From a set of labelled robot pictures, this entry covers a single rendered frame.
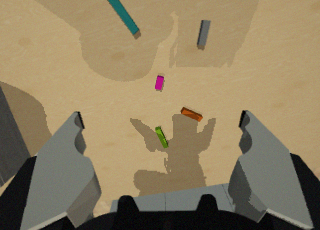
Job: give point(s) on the turquoise rod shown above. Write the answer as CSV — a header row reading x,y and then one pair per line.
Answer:
x,y
124,15

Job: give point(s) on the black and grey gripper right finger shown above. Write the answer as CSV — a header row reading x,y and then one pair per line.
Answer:
x,y
269,184

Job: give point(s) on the magenta rectangular block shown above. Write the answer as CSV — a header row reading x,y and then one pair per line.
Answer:
x,y
159,82

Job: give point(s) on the lime green rod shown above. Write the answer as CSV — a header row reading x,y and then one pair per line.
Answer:
x,y
161,137

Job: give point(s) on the orange rod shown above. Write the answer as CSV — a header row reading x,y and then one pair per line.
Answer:
x,y
191,114

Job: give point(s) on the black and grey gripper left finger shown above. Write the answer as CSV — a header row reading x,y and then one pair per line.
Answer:
x,y
57,188

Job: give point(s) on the grey rod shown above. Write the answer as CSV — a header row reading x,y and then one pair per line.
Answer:
x,y
203,33

